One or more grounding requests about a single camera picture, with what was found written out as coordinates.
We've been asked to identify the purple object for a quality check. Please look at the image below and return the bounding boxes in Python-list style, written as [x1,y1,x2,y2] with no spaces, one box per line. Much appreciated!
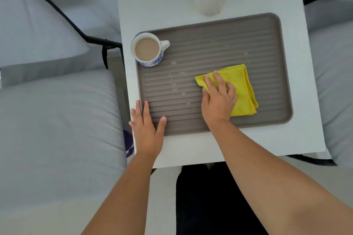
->
[123,129,135,158]

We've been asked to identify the person's right hand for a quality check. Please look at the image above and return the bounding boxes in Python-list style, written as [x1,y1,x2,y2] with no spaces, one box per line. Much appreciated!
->
[200,70,238,128]

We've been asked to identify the person's left forearm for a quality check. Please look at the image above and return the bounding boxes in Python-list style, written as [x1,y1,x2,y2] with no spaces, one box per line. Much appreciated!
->
[81,152,158,235]

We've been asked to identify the white blue-patterned cup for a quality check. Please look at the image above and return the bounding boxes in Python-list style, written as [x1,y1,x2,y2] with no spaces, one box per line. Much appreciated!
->
[131,32,171,67]

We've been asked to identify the person's black trousers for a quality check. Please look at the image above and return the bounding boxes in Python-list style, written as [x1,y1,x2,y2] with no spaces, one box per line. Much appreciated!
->
[175,162,270,235]

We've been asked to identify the grey ribbed tray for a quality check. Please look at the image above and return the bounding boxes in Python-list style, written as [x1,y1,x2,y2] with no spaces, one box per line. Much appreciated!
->
[134,12,294,137]

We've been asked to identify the yellow cloth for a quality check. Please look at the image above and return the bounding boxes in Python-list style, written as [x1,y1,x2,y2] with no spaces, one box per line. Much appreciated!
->
[195,64,259,117]

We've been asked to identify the person's left hand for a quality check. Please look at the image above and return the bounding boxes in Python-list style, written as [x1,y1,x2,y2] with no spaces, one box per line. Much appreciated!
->
[128,100,168,161]

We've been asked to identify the person's right forearm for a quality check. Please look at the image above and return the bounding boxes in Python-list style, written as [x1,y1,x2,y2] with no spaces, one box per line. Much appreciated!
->
[211,118,353,235]

